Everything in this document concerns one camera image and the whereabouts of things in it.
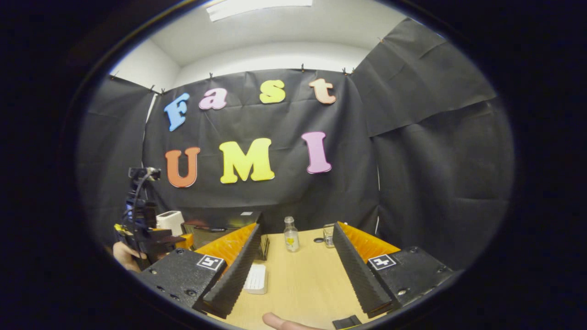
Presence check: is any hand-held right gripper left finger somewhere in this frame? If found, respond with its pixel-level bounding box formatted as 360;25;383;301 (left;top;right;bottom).
140;223;263;319

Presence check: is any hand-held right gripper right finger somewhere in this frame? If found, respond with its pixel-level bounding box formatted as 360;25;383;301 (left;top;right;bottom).
332;222;454;318

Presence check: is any black electric oven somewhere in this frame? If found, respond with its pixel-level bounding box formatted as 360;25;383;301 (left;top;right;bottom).
183;212;271;262

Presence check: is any white ridged tray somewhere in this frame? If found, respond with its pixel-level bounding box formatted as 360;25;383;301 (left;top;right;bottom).
243;264;267;295

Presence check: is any white toaster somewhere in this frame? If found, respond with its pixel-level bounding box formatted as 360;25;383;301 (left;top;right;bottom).
156;211;185;237

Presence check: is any clear glass bottle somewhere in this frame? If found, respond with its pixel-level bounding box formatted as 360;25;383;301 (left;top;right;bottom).
283;216;300;253

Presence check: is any black backdrop cloth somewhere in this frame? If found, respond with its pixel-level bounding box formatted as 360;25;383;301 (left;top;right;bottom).
76;18;515;271

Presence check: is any row of small cloth clips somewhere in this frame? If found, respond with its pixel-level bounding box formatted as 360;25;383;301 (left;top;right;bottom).
111;37;384;94

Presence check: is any large ceiling light panel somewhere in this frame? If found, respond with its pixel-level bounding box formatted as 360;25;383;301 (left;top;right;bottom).
205;0;313;22

